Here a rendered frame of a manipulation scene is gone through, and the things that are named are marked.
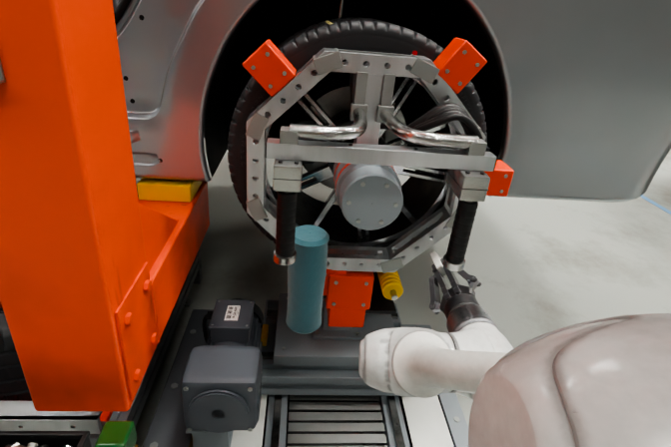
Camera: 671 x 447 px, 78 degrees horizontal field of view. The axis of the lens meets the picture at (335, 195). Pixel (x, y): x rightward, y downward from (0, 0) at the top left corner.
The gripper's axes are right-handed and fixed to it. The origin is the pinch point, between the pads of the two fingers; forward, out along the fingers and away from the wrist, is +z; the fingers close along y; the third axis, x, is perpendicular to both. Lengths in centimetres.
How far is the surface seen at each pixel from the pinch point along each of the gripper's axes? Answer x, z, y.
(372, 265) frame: 8.5, 3.2, -14.0
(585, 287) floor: -124, 77, 34
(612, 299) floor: -130, 68, 40
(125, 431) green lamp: 43, -47, -39
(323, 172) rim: 33.6, 13.7, -9.0
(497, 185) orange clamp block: 6.5, 3.2, 22.8
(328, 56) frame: 56, 3, 11
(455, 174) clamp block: 25.8, -14.5, 16.4
